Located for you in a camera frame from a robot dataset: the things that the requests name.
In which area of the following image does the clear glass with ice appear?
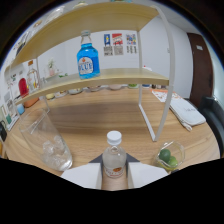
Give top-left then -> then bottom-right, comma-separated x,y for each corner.
18,108 -> 74,172

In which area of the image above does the blue and yellow wall poster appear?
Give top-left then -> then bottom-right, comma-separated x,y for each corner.
103,33 -> 113,57

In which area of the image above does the clear bottle with amber cap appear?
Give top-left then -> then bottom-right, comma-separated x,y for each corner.
26,59 -> 40,94

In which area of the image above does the red and white wall poster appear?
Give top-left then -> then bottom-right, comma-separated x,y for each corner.
111,32 -> 124,56

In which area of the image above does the blue liquid bottle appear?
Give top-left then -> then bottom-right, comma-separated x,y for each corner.
76,30 -> 101,80

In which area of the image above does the red liquid bottle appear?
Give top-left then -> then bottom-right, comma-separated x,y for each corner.
18,77 -> 30,98

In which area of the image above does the brown door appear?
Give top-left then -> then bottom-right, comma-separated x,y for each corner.
186,32 -> 214,108

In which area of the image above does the wide white bowl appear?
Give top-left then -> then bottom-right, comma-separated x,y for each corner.
108,83 -> 123,91

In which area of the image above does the glass jar with limes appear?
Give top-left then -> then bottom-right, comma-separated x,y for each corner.
153,140 -> 186,173

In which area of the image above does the two-tier wooden shelf rack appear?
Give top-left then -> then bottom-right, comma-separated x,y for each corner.
3,2 -> 176,143

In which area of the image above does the white pouch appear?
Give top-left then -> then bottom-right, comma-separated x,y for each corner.
169,97 -> 207,132

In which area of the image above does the clear bottle with white cap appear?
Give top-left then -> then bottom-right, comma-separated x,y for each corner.
102,130 -> 128,179

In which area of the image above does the black chair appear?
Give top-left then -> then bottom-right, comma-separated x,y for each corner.
199,96 -> 224,158

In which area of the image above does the orange basket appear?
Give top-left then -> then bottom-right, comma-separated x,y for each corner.
23,96 -> 40,108

